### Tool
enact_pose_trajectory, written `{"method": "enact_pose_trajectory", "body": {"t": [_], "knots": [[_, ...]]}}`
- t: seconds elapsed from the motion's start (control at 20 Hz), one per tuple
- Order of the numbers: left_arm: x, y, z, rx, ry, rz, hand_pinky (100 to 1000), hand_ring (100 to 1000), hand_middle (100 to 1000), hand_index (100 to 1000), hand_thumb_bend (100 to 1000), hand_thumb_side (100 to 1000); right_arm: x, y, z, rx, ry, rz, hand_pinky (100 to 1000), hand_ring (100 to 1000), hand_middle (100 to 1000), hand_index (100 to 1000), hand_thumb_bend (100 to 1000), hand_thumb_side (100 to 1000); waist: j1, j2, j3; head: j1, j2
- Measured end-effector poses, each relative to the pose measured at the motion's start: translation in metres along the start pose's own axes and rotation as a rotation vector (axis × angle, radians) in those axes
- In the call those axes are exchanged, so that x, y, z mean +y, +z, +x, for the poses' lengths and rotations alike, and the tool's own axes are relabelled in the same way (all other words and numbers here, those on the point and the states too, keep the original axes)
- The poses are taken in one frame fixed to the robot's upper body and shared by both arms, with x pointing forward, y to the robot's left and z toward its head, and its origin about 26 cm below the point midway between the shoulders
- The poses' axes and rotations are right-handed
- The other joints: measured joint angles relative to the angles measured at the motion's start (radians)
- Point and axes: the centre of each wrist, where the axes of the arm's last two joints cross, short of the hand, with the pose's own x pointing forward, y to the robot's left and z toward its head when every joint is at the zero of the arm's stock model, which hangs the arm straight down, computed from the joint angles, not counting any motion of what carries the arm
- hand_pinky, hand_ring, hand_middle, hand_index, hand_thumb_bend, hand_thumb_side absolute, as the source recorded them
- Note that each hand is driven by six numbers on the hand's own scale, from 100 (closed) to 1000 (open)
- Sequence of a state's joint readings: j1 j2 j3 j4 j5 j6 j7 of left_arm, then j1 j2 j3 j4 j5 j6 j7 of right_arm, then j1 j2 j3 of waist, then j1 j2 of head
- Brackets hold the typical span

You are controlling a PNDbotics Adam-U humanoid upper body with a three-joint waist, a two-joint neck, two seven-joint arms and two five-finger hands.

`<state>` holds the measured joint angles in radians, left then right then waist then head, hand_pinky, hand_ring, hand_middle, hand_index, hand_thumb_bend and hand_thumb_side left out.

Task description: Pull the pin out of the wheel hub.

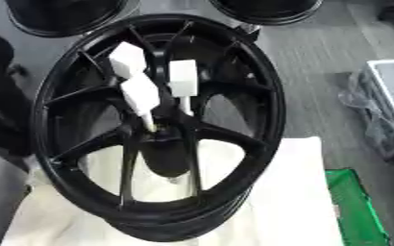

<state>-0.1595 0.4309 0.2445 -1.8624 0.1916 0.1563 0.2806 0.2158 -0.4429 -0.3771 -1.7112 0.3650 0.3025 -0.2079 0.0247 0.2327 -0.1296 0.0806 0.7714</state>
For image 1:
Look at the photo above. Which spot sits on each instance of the green flat board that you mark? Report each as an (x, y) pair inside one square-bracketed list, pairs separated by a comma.
[(354, 208)]

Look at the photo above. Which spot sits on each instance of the black round wheel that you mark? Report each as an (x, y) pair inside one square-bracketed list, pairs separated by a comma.
[(60, 16), (267, 9)]

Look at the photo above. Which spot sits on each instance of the black spoked wheel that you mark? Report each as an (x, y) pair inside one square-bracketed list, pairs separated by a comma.
[(99, 192)]

